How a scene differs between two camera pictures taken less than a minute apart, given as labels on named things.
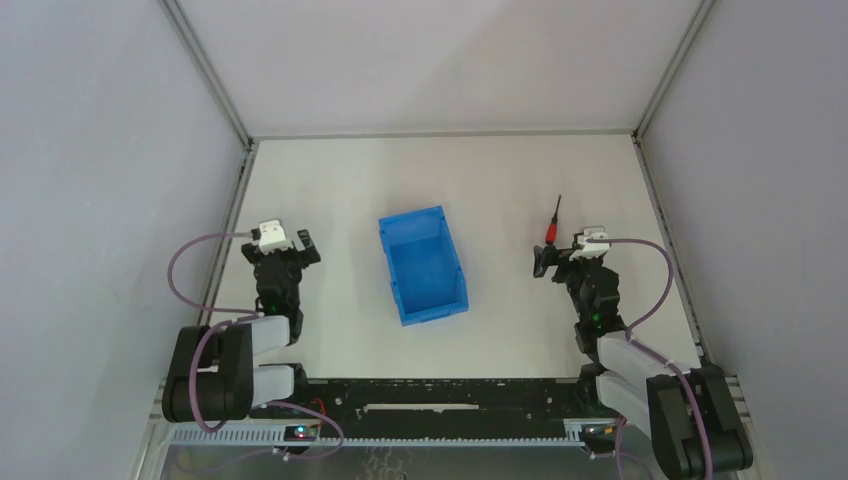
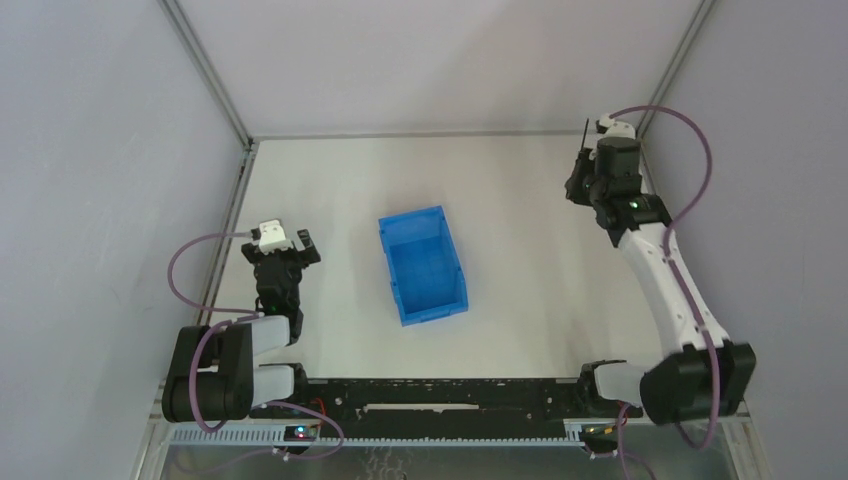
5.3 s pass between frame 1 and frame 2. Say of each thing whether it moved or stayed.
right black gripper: moved
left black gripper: stayed
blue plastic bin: stayed
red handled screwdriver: moved
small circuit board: stayed
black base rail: stayed
